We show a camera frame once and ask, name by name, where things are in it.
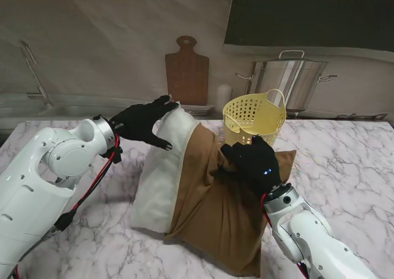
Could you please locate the white cylindrical container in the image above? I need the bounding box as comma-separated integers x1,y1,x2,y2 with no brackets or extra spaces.
216,83,232,113

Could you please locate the brown pillowcase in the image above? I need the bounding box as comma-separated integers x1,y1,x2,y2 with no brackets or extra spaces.
163,122,298,277

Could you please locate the steel stockpot with lid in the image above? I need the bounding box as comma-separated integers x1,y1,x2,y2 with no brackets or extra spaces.
235,49,338,112

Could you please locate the yellow perforated laundry basket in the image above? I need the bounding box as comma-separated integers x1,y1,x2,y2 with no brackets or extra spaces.
222,88,287,147

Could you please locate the steel sink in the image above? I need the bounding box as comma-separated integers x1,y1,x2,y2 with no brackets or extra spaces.
0,103,136,119

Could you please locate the white pillow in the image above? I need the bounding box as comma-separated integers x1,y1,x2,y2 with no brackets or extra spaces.
129,100,201,233

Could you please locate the brown wooden cutting board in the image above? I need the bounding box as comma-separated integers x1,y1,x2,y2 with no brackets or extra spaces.
164,35,210,106

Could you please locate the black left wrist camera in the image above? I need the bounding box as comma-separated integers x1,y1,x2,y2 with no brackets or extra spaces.
104,148,123,164

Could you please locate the chrome faucet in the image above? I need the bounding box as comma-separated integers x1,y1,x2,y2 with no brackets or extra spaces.
20,39,53,107

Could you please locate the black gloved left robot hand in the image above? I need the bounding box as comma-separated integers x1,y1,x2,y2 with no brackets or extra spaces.
109,94,181,152

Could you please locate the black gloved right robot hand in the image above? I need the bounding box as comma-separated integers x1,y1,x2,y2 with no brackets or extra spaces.
220,136,283,198

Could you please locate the red black left arm cable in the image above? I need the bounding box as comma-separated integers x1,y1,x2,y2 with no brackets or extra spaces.
12,134,123,279

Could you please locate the dark wall panel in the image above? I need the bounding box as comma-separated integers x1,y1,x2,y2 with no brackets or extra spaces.
223,0,394,51

